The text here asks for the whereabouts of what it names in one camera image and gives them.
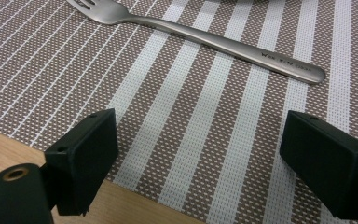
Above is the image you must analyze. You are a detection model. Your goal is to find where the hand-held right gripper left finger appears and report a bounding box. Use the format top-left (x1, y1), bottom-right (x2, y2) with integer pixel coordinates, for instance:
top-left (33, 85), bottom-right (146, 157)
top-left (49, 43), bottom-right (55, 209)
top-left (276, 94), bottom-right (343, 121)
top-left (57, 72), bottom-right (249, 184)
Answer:
top-left (40, 107), bottom-right (119, 217)

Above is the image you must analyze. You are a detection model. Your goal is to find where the brown white striped woven placemat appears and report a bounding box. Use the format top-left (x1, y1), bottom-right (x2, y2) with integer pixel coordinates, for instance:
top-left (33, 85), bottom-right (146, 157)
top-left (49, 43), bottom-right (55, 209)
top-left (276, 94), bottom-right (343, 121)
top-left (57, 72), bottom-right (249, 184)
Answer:
top-left (0, 0), bottom-right (358, 224)

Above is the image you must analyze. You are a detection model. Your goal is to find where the silver metal fork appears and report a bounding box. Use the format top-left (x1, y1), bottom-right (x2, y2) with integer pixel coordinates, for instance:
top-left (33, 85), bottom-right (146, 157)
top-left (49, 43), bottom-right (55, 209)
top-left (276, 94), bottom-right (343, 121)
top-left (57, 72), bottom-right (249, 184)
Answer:
top-left (65, 0), bottom-right (326, 85)

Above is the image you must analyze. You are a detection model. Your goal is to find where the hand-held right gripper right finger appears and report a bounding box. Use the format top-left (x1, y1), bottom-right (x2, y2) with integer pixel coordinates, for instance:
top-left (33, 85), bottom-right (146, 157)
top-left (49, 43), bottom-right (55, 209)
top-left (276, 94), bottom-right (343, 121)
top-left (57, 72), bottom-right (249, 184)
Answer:
top-left (279, 109), bottom-right (358, 221)

